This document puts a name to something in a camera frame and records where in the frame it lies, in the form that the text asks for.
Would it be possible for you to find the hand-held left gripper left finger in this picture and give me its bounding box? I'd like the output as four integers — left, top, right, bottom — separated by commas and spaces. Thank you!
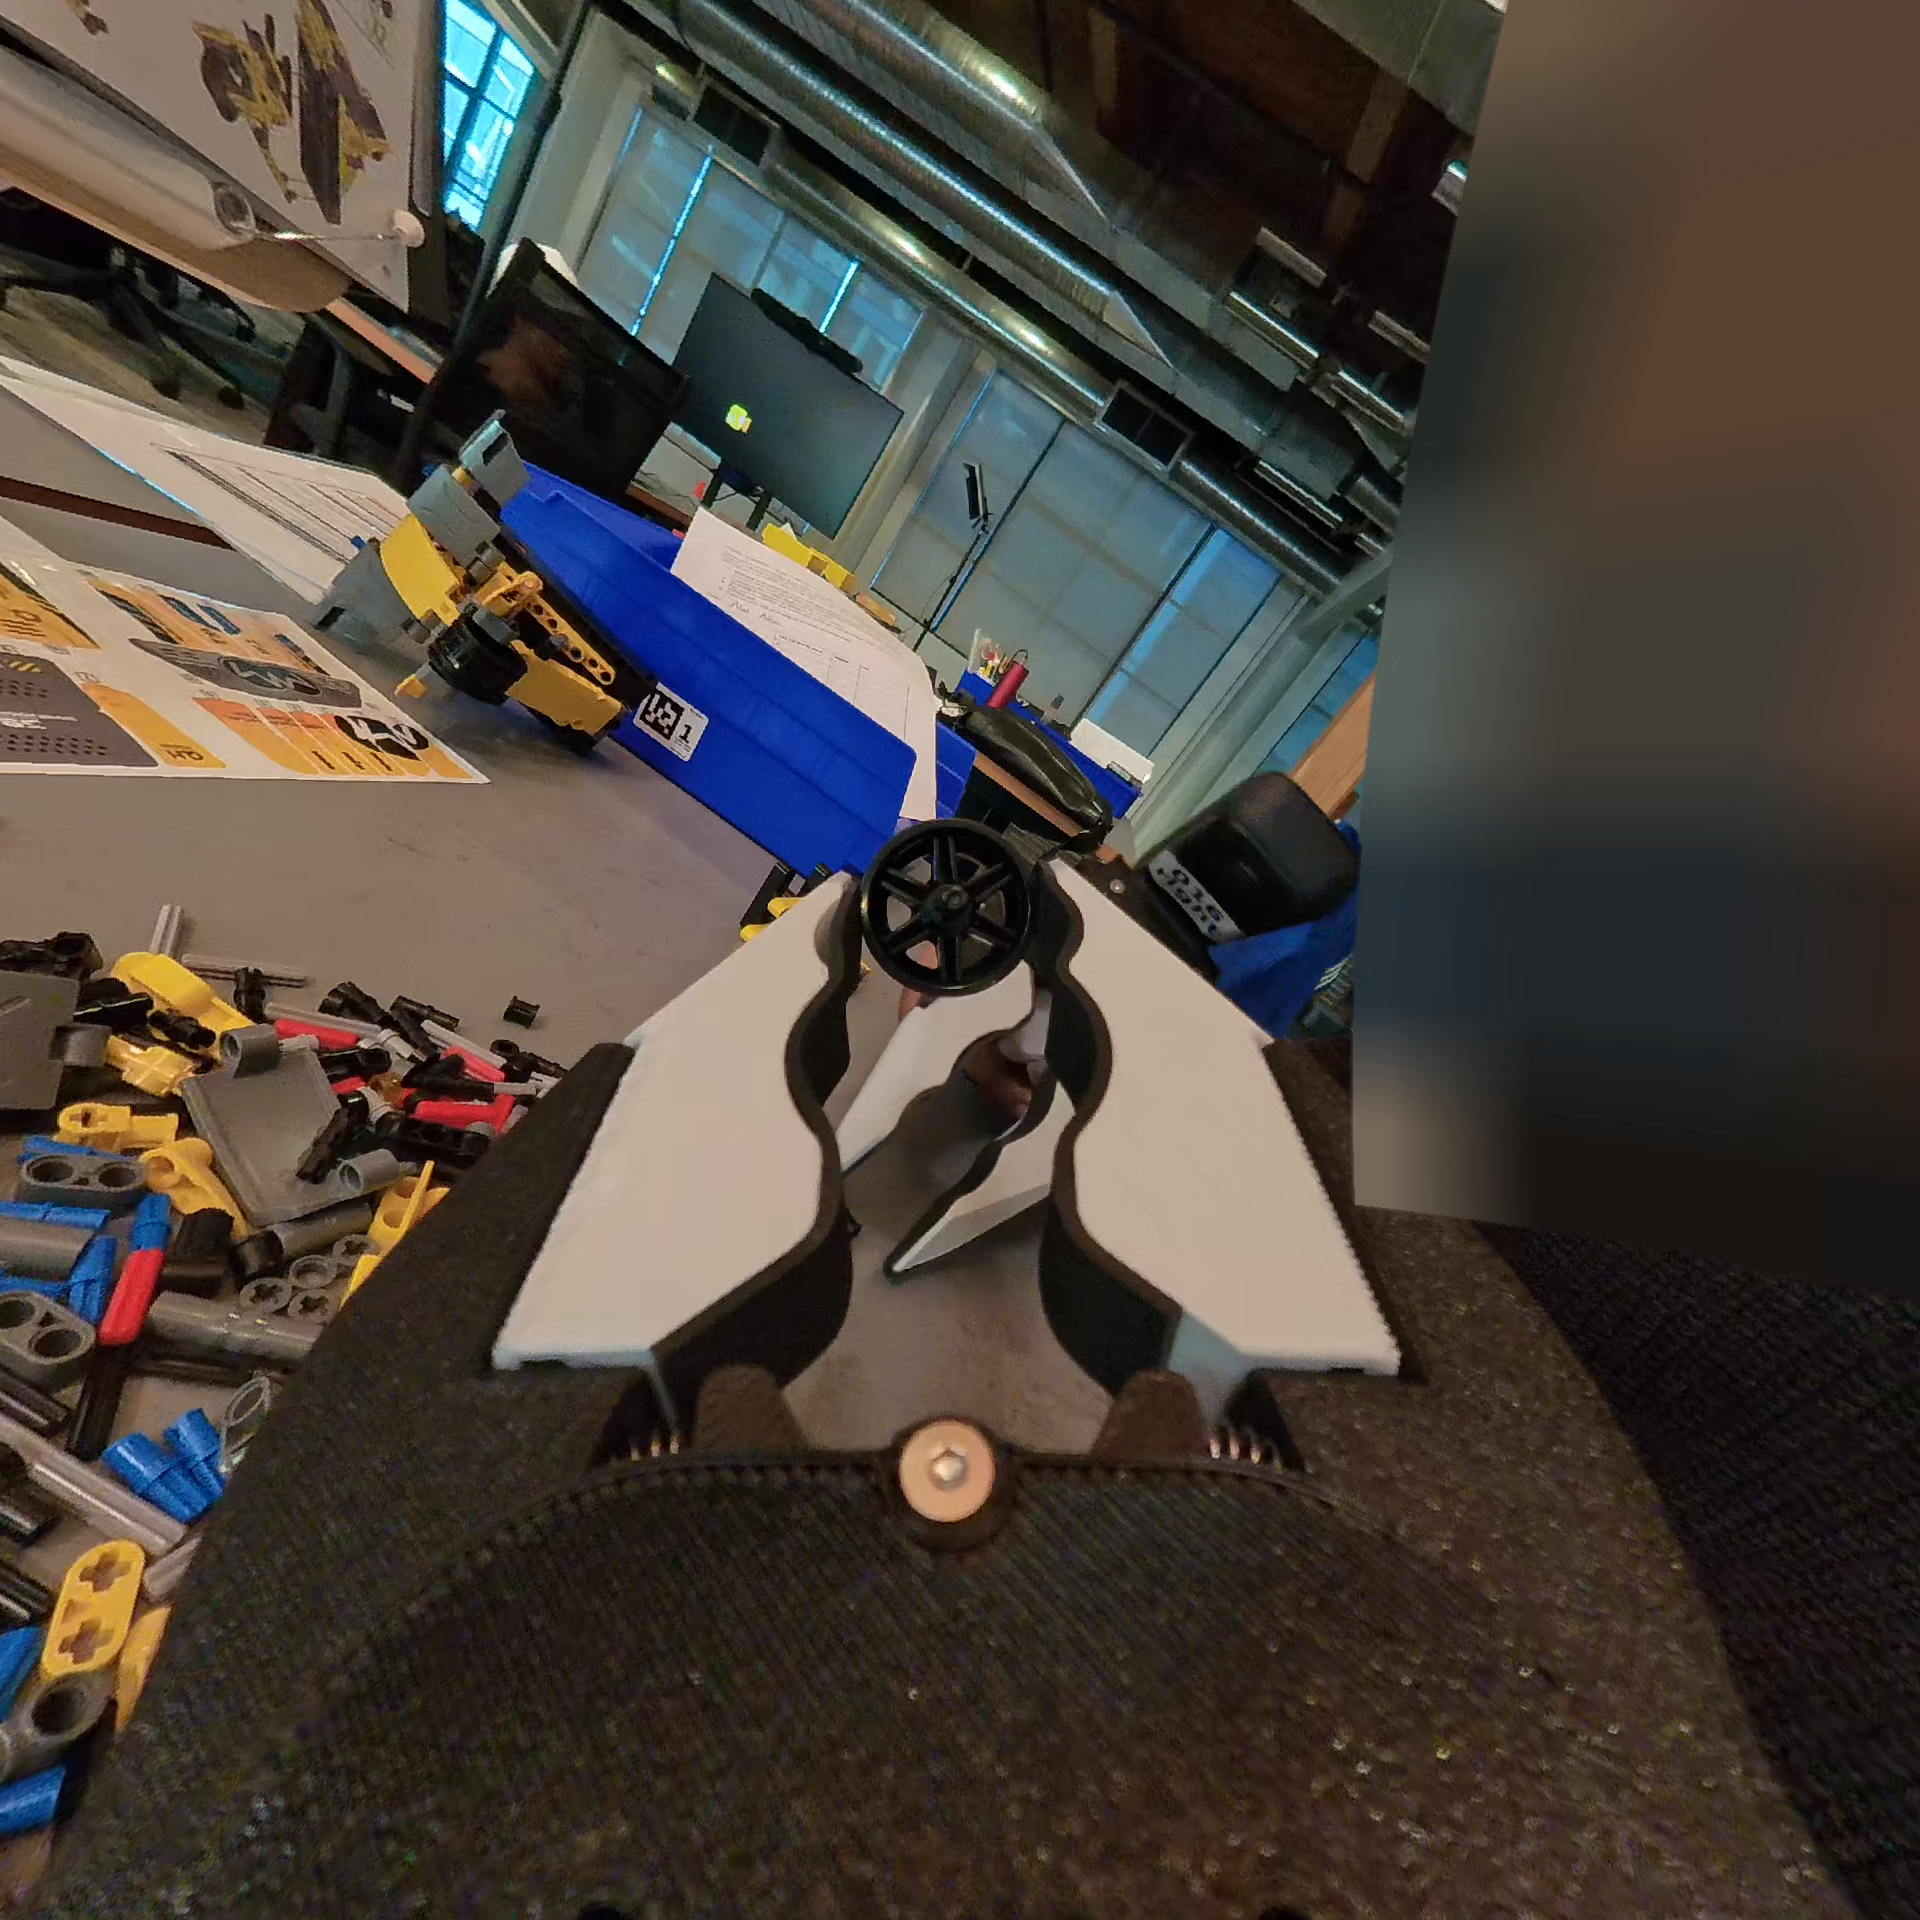
494, 873, 865, 1442

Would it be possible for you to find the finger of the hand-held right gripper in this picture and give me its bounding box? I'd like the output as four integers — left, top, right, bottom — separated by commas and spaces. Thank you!
882, 1109, 1057, 1282
830, 1003, 963, 1171

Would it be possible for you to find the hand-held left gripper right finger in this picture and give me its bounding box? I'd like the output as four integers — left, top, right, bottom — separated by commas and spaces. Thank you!
1034, 869, 1403, 1442

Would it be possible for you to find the black toy wheel rim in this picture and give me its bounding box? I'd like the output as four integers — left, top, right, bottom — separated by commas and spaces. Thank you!
857, 816, 1045, 1000

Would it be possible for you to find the pile of toy building parts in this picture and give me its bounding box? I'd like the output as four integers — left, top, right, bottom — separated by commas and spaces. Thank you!
0, 900, 571, 1839

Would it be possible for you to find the person's right hand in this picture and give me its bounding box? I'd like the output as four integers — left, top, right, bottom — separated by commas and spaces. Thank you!
961, 1035, 1051, 1121

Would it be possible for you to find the blue cloth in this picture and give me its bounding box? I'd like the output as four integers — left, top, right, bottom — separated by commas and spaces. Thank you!
1212, 886, 1358, 1041

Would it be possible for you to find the wooden railing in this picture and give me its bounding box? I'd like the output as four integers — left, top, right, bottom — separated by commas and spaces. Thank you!
1285, 675, 1379, 820

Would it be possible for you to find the black bag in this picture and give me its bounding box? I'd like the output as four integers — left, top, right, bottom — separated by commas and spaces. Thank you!
961, 702, 1121, 842

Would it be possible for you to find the blue plastic bin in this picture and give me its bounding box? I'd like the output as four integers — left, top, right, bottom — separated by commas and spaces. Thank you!
500, 461, 976, 877

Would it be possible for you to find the printed paper form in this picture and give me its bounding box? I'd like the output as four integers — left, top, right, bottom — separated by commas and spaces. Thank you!
668, 506, 939, 827

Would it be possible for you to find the black light stand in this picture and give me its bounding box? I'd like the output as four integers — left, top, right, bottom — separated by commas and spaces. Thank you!
915, 458, 1000, 645

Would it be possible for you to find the yellow toy vehicle assembly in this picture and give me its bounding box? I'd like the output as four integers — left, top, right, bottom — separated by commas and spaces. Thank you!
305, 410, 631, 752

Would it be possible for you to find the yellow box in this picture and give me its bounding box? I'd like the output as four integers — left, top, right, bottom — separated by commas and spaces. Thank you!
756, 523, 902, 623

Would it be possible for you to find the person's black sweater torso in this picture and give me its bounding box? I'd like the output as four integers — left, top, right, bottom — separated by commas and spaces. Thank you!
1475, 1220, 1920, 1920

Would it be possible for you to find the yellow grey sticker sheet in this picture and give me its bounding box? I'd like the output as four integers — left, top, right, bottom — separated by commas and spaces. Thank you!
0, 508, 494, 787

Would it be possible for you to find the black monitor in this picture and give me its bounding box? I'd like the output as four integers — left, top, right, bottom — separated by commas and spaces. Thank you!
668, 275, 903, 541
450, 238, 691, 504

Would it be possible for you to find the white printed paper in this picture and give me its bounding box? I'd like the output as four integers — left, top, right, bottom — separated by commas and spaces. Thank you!
0, 360, 412, 602

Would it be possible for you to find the instruction booklet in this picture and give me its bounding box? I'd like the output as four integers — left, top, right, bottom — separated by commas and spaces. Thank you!
0, 0, 445, 310

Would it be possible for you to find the metal ventilation duct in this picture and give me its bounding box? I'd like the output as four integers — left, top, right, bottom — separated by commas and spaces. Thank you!
751, 0, 1420, 449

